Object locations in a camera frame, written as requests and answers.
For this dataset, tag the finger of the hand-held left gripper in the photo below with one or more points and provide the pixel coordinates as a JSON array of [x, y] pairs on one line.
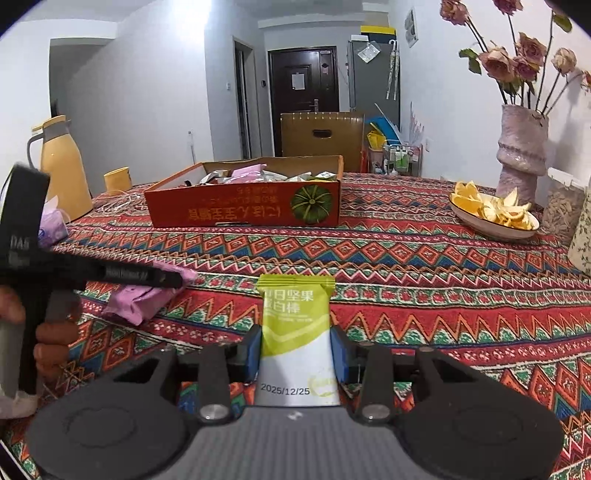
[[171, 278]]

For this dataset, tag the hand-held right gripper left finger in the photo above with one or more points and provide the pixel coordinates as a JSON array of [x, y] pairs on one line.
[[249, 353]]

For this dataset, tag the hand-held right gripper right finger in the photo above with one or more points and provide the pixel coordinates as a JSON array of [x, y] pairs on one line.
[[340, 355]]

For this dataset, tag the pink snack packet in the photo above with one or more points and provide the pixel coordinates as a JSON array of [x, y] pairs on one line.
[[138, 302], [247, 172]]

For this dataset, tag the green and white snack packet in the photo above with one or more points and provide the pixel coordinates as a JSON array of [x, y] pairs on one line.
[[295, 332]]

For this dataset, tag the red cardboard box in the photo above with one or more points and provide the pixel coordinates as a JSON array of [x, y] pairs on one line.
[[240, 207]]

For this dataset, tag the heap of mixed snack packs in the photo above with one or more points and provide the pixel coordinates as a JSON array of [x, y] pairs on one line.
[[295, 177]]

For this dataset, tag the person's left hand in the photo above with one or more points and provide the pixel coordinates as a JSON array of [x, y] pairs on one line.
[[55, 337]]

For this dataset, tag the purple tissue pack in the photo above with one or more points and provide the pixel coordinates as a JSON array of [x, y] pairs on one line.
[[53, 228]]

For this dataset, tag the yellow thermos jug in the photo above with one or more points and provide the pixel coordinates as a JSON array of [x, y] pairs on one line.
[[64, 170]]

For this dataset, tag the yellow cup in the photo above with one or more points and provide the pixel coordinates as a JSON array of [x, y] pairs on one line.
[[117, 182]]

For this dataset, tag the grey interior door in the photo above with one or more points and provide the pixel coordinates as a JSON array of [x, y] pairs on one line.
[[244, 101]]

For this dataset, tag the brown cardboard box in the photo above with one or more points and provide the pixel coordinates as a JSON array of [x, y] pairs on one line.
[[300, 134]]

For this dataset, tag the shallow beige bowl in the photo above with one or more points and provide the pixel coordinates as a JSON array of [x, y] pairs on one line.
[[489, 230]]

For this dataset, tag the dark entrance door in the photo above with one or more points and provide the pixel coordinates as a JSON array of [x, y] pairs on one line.
[[281, 115]]

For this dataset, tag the yellow plastic bag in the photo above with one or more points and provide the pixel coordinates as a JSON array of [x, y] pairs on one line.
[[375, 140]]

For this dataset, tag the paper sheet on door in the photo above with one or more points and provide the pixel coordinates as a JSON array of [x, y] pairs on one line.
[[298, 82]]

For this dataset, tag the blue plastic folder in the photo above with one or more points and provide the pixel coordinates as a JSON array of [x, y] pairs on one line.
[[383, 124]]

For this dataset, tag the glass jar with seeds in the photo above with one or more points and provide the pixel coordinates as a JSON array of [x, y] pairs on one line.
[[561, 212]]

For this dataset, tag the floral ceramic vase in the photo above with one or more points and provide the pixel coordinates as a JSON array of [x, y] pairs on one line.
[[581, 240]]

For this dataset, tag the pink textured vase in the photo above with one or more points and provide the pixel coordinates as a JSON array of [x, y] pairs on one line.
[[521, 157]]

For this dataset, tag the grey refrigerator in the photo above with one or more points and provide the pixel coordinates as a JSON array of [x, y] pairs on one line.
[[369, 87]]

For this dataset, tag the white folded umbrella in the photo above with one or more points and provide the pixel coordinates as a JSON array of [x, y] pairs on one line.
[[392, 69]]

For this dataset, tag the clear plastic packet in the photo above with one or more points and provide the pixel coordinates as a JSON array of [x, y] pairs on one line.
[[368, 52]]

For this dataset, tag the yellow and black box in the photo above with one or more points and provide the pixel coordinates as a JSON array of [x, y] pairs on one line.
[[378, 32]]

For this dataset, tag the wall picture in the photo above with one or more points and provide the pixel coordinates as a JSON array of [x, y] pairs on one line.
[[411, 27]]

